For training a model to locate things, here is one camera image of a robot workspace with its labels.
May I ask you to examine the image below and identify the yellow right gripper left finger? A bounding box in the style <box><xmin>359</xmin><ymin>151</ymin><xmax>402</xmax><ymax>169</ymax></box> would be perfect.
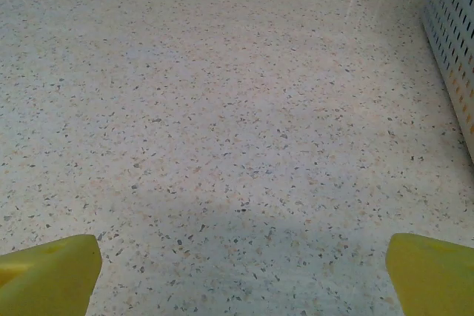
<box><xmin>0</xmin><ymin>233</ymin><xmax>102</xmax><ymax>316</ymax></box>

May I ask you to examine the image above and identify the white perforated plastic basket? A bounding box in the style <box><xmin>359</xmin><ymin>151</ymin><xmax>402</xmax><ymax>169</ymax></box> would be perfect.
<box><xmin>421</xmin><ymin>0</ymin><xmax>474</xmax><ymax>167</ymax></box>

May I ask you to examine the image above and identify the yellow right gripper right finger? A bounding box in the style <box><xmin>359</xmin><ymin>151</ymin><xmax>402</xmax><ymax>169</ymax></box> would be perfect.
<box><xmin>385</xmin><ymin>232</ymin><xmax>474</xmax><ymax>316</ymax></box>

